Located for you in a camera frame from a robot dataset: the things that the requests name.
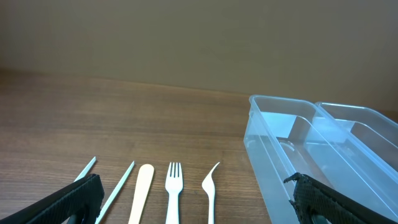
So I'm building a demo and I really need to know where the right clear plastic container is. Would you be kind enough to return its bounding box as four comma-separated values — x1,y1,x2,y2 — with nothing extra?
317,102,397,177

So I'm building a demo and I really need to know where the left clear plastic container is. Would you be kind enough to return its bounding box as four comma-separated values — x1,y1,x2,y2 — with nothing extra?
244,95,397,223

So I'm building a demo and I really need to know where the white side-lying fork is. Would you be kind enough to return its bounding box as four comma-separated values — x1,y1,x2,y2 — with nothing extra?
95,161,135,224
201,162,220,224

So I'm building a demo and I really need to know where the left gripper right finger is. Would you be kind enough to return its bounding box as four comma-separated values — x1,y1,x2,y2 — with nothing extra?
283,172,397,224

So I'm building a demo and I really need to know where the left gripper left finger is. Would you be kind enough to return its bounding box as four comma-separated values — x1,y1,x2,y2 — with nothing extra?
1,174,104,224

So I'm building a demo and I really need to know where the far left white fork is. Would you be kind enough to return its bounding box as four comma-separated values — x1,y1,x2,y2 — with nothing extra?
74,156,96,182

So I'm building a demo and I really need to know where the white plastic fork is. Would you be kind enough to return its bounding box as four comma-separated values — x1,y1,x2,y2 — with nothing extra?
165,162,183,224

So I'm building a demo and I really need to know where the clear plastic container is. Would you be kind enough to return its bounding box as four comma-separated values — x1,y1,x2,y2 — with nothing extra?
317,102,397,177
244,95,397,223

